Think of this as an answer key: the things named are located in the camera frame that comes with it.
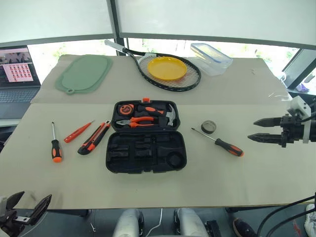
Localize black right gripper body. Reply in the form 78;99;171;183
279;114;305;148

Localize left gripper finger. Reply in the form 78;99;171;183
5;191;26;211
28;194;53;226

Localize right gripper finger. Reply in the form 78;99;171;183
253;117;282;128
247;132;282;145

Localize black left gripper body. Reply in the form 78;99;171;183
0;209;33;237

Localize long black orange screwdriver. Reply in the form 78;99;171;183
190;126;245;158

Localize black electrical tape roll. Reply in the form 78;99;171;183
200;120;218;134

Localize orange voltage tester pen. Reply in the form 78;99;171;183
63;119;96;144

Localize orange black utility knife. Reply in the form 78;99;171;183
77;119;111;156

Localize black tool case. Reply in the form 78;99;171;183
105;98;188;175

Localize small purple object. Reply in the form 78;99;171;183
295;83;310;93

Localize short black orange screwdriver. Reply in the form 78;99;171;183
50;121;64;163

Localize clear container blue lid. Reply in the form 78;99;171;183
190;42;234;77

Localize white sneaker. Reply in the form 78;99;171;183
304;203;316;236

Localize dark shoe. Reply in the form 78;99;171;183
233;217;258;237

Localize black tennis racket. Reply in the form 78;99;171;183
104;39;202;93

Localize yellow plastic plate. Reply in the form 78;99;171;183
147;56;188;81

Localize open laptop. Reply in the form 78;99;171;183
0;45;41;119

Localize orange black tape measure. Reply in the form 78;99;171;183
118;104;135;116

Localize green cutting board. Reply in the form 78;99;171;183
54;54;114;96

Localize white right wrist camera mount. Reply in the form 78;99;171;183
286;95;312;144

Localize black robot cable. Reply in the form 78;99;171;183
256;192;316;237

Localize claw hammer orange black handle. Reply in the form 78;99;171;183
135;103;179;128

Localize thin white cable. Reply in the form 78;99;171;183
147;207;164;237

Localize orange handled pliers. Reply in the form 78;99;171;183
116;116;159;129

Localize dark window frame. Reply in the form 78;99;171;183
0;0;316;58

